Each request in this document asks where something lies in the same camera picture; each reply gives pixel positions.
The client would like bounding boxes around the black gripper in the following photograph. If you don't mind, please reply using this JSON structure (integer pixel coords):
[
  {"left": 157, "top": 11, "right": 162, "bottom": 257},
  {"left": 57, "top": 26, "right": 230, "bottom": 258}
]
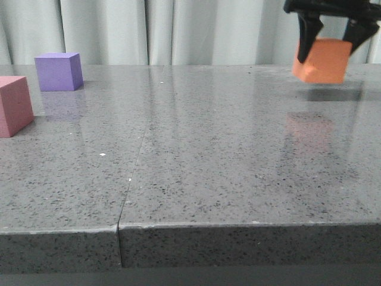
[{"left": 283, "top": 0, "right": 380, "bottom": 63}]

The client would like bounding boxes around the orange foam cube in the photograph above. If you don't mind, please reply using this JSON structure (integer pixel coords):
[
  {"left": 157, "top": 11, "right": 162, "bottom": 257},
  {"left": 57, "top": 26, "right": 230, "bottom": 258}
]
[{"left": 292, "top": 38, "right": 352, "bottom": 84}]

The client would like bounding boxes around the grey-green curtain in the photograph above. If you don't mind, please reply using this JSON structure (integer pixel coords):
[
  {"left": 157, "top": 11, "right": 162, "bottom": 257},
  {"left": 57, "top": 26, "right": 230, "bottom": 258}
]
[{"left": 0, "top": 0, "right": 381, "bottom": 66}]

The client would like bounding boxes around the purple foam cube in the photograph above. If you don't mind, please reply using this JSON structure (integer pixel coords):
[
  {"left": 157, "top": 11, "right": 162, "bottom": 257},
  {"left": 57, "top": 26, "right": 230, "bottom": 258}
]
[{"left": 35, "top": 52, "right": 84, "bottom": 92}]

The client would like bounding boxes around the pink foam cube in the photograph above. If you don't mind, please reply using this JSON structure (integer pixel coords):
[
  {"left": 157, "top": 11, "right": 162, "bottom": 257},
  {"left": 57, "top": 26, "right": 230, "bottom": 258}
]
[{"left": 1, "top": 76, "right": 34, "bottom": 138}]

